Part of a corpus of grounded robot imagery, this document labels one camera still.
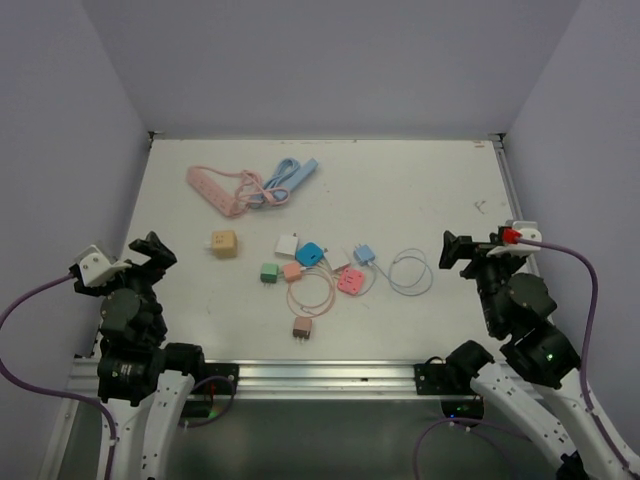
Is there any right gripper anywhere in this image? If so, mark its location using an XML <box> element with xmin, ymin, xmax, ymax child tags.
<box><xmin>438</xmin><ymin>229</ymin><xmax>523</xmax><ymax>331</ymax></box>

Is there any beige cube socket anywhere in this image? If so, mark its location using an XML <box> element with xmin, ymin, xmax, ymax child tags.
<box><xmin>205</xmin><ymin>230</ymin><xmax>239</xmax><ymax>260</ymax></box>

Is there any pink power strip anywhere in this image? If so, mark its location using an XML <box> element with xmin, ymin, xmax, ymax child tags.
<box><xmin>186</xmin><ymin>166</ymin><xmax>246</xmax><ymax>218</ymax></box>

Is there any light blue small plug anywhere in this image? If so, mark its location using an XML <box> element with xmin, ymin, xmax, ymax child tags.
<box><xmin>353</xmin><ymin>244</ymin><xmax>376</xmax><ymax>266</ymax></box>

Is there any pink square charger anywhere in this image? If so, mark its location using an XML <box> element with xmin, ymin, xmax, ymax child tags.
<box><xmin>336</xmin><ymin>267</ymin><xmax>365</xmax><ymax>296</ymax></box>

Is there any green plug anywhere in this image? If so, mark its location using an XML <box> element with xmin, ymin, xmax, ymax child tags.
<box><xmin>259</xmin><ymin>262</ymin><xmax>280</xmax><ymax>285</ymax></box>

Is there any silver white charger block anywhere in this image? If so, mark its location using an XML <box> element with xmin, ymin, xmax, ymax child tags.
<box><xmin>325</xmin><ymin>248</ymin><xmax>351</xmax><ymax>272</ymax></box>

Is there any white charger plug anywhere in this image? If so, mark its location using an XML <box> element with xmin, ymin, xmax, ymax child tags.
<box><xmin>274</xmin><ymin>234</ymin><xmax>299</xmax><ymax>259</ymax></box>

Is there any pink charger plug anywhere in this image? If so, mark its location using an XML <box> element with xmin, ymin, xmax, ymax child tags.
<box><xmin>281</xmin><ymin>262</ymin><xmax>303</xmax><ymax>283</ymax></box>

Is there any blue square charger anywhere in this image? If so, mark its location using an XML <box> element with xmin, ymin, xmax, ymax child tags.
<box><xmin>295</xmin><ymin>242</ymin><xmax>324</xmax><ymax>267</ymax></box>

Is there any light blue power strip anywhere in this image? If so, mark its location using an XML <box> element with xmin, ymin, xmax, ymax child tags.
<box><xmin>251</xmin><ymin>158</ymin><xmax>319</xmax><ymax>209</ymax></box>

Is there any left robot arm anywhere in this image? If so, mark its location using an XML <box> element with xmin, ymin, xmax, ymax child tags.
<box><xmin>74</xmin><ymin>232</ymin><xmax>208</xmax><ymax>479</ymax></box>

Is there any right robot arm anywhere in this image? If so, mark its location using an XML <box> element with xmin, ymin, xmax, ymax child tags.
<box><xmin>439</xmin><ymin>221</ymin><xmax>639</xmax><ymax>479</ymax></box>

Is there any brown plug adapter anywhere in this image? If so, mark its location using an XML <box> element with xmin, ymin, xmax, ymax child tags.
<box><xmin>292</xmin><ymin>316</ymin><xmax>313</xmax><ymax>343</ymax></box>

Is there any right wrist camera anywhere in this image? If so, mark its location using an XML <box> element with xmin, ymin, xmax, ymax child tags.
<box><xmin>487</xmin><ymin>220</ymin><xmax>542</xmax><ymax>258</ymax></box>

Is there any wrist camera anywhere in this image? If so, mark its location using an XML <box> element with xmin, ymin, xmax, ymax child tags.
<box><xmin>487</xmin><ymin>220</ymin><xmax>542</xmax><ymax>258</ymax></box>
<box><xmin>69</xmin><ymin>243</ymin><xmax>132</xmax><ymax>288</ymax></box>

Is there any lilac thin cable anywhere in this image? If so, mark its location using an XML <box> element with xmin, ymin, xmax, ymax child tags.
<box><xmin>367</xmin><ymin>248</ymin><xmax>434</xmax><ymax>297</ymax></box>

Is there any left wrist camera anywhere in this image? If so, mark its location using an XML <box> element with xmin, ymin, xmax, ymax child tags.
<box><xmin>69</xmin><ymin>243</ymin><xmax>132</xmax><ymax>288</ymax></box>

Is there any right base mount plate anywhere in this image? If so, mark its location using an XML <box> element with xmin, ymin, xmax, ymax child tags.
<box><xmin>413</xmin><ymin>357</ymin><xmax>475</xmax><ymax>397</ymax></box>

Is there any base mount plate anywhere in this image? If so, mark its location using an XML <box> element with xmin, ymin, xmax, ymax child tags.
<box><xmin>413</xmin><ymin>357</ymin><xmax>475</xmax><ymax>397</ymax></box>
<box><xmin>196</xmin><ymin>363</ymin><xmax>240</xmax><ymax>396</ymax></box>

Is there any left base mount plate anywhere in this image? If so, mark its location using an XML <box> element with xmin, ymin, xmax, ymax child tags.
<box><xmin>196</xmin><ymin>363</ymin><xmax>240</xmax><ymax>396</ymax></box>

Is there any thin pink charger cable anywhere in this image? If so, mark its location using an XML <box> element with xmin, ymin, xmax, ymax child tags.
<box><xmin>285</xmin><ymin>262</ymin><xmax>337</xmax><ymax>320</ymax></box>

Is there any aluminium front rail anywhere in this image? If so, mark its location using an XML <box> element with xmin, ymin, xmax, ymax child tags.
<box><xmin>64</xmin><ymin>358</ymin><xmax>551</xmax><ymax>401</ymax></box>

